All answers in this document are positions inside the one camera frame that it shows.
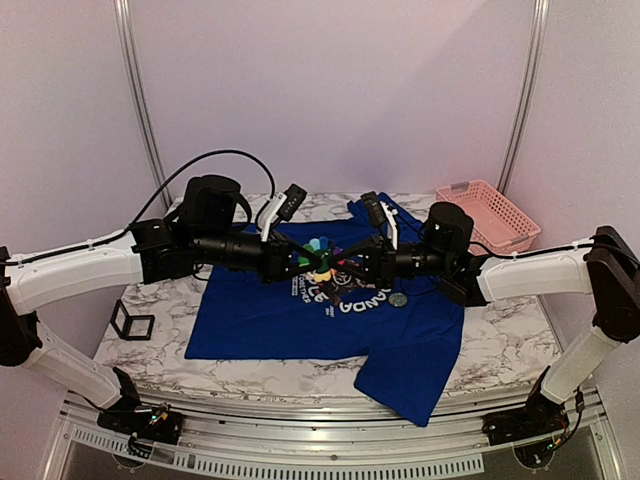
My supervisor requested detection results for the silver round brooch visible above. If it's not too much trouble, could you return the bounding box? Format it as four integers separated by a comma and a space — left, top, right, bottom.
389, 292, 408, 308

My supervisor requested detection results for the blue printed t-shirt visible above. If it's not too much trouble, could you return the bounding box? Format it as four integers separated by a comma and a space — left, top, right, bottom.
184, 192, 466, 427

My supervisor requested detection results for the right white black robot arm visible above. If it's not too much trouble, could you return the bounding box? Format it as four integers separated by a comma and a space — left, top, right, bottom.
329, 202, 639, 436

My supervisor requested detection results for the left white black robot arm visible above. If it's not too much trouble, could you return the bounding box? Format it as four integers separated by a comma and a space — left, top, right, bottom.
1, 175, 322, 434

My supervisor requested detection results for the black box with flower brooch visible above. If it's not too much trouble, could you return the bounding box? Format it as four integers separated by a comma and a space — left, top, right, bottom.
109, 300, 155, 341

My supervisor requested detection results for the pink perforated plastic basket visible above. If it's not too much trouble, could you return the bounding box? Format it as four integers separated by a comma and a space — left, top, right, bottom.
436, 180, 541, 255

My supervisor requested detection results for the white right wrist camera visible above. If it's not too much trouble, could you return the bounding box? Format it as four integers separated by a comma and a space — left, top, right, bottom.
360, 192, 399, 250

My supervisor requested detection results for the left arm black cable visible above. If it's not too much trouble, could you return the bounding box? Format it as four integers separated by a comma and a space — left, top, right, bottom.
0, 148, 276, 261

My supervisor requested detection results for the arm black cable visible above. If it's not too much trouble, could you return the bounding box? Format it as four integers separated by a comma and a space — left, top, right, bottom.
389, 204, 640, 301
0, 148, 276, 261

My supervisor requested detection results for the aluminium front rail frame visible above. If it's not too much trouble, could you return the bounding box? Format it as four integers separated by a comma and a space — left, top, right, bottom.
42, 386, 625, 479

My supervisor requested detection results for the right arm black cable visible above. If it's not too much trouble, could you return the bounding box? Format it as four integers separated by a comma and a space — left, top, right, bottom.
389, 204, 640, 301

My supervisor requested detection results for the left aluminium corner post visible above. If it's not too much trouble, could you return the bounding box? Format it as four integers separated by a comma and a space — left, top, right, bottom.
113, 0, 166, 187

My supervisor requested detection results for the aluminium corner post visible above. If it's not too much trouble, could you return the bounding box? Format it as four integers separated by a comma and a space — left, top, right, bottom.
497, 0, 550, 196
113, 0, 166, 187

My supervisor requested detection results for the right aluminium corner post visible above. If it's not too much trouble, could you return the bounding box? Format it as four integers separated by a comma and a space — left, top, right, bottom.
497, 0, 550, 196

